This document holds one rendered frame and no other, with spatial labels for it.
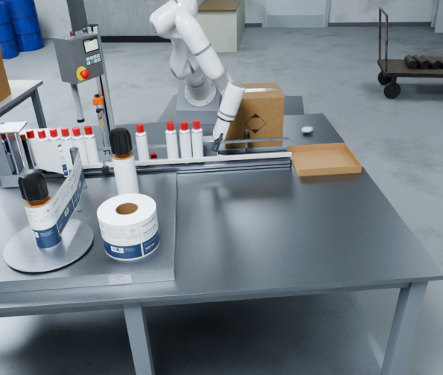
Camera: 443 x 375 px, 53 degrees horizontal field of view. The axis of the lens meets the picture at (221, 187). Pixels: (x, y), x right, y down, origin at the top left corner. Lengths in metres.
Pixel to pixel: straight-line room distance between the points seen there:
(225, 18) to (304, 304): 6.07
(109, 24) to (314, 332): 7.60
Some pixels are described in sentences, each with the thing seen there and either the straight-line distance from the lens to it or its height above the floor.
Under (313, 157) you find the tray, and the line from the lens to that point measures 2.30.
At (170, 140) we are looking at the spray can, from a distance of 2.08.
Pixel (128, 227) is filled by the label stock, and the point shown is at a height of 1.02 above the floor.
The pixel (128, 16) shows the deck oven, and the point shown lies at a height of 0.47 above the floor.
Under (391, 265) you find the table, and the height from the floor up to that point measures 0.83.
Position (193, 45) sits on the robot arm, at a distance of 1.93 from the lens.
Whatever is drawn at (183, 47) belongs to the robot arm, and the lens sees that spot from 2.21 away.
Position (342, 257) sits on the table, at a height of 0.83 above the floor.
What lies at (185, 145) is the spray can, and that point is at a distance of 2.09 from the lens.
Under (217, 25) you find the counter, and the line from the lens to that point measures 7.81.
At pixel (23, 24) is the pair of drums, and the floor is 0.47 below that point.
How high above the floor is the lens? 1.86
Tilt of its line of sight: 31 degrees down
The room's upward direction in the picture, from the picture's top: 2 degrees counter-clockwise
